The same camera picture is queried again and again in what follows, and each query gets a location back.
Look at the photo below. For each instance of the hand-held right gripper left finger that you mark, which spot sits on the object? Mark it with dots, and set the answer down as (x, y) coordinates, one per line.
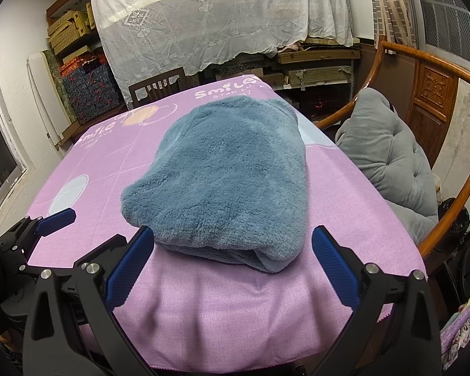
(129, 266)

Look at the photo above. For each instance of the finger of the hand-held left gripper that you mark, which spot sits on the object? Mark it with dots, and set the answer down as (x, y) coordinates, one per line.
(56, 219)

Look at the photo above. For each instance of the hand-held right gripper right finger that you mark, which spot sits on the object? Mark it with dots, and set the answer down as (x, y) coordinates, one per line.
(335, 270)

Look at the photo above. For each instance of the blue fleece garment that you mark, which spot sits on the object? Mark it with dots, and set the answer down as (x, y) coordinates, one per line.
(227, 172)

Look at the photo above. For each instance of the pink printed tablecloth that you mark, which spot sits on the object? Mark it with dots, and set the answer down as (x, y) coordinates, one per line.
(219, 313)

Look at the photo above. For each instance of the white foam board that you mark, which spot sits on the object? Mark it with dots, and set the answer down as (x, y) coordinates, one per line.
(43, 98)

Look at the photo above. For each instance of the grey tufted cushion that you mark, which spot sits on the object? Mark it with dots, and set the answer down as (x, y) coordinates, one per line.
(387, 156)

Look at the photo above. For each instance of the blue patterned storage box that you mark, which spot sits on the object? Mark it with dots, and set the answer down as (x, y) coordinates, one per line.
(90, 94)

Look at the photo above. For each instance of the black round object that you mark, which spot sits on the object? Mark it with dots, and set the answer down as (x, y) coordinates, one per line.
(460, 219)

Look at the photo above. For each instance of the floral fabric bag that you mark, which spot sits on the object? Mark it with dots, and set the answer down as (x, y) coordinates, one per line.
(466, 321)

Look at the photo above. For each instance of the dark wooden chair back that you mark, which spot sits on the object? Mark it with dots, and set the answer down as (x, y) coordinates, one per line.
(135, 94)

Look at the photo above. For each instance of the green patterned board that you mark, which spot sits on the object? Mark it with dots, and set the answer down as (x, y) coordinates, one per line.
(53, 70)

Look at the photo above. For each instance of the orange patterned box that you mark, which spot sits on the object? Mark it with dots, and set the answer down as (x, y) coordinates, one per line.
(78, 64)

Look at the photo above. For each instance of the flat woven box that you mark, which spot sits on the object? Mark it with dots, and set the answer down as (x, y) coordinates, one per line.
(321, 77)
(317, 55)

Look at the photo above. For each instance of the white marble panel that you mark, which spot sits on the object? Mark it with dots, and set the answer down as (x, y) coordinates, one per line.
(466, 125)

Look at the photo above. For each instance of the stack of yellow woven boxes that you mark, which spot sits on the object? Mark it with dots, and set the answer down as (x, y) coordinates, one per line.
(68, 23)

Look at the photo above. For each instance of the carved wooden cabinet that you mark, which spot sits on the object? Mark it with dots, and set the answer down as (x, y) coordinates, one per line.
(431, 86)

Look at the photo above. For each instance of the wooden round-back armchair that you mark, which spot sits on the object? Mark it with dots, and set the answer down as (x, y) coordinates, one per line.
(399, 48)

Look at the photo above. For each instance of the white lace cloth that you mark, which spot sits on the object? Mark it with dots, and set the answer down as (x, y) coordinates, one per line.
(219, 19)

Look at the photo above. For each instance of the brown checked curtain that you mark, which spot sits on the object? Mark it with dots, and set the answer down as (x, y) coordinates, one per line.
(387, 8)

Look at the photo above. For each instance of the metal window grille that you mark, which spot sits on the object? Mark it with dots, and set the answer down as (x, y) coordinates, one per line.
(446, 15)

